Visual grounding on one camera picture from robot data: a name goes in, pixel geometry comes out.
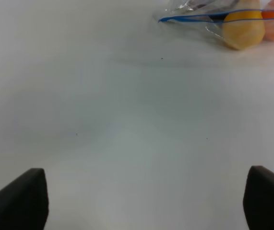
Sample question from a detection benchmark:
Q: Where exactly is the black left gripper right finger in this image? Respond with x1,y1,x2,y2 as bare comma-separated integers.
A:
243,166,274,230

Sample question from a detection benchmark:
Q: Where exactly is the clear zip bag blue seal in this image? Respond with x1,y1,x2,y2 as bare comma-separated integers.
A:
157,0,274,49

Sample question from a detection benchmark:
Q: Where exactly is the yellow pear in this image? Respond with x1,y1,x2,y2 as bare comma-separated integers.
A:
222,0,265,50

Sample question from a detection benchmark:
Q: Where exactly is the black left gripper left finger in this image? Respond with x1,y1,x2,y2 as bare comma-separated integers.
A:
0,168,49,230

